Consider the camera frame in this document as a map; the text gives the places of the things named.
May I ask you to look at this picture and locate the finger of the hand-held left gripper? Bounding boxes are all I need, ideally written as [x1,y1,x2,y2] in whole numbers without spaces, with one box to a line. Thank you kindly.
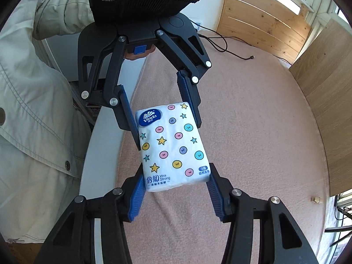
[155,29,212,128]
[78,23,141,151]

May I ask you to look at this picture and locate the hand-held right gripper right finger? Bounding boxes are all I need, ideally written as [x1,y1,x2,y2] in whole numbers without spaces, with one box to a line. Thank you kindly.
[206,163,321,264]

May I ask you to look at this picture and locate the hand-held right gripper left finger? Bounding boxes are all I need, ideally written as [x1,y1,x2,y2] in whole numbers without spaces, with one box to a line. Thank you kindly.
[34,163,146,264]

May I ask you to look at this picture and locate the white patterned tissue pack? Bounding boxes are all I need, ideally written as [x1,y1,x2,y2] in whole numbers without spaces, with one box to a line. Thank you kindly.
[135,102,211,193]

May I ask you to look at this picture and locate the person's left forearm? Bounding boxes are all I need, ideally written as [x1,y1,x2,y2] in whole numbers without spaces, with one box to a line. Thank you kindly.
[31,0,95,40]

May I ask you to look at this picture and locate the person's left hand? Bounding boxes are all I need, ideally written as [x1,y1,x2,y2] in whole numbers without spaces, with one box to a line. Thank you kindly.
[124,45,157,61]

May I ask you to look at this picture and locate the pink blanket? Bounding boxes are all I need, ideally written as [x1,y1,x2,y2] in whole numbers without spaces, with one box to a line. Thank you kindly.
[115,30,334,264]

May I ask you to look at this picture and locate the beige jacket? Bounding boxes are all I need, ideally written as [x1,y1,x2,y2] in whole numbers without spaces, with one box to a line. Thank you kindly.
[0,19,94,246]

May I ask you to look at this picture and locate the pine plank panel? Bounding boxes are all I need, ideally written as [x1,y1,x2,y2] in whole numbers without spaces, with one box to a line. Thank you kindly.
[217,0,312,64]

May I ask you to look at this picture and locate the black tripod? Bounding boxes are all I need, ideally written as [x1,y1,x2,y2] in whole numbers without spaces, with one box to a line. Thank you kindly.
[324,225,352,246]

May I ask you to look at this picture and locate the light wood board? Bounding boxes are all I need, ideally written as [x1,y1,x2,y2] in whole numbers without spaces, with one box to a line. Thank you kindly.
[289,19,352,196]

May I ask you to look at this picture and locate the black cable with plug tip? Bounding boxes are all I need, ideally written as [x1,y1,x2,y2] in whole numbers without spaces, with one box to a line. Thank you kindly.
[199,34,255,60]

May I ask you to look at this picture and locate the thin black power cable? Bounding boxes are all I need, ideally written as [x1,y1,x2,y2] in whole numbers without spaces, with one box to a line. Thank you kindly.
[190,19,229,53]

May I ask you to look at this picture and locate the black tripod cables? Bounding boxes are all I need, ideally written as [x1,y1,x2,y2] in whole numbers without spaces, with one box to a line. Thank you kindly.
[334,205,352,220]

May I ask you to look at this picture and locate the white window frame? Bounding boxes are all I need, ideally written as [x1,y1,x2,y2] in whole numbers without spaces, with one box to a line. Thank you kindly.
[298,0,352,33]

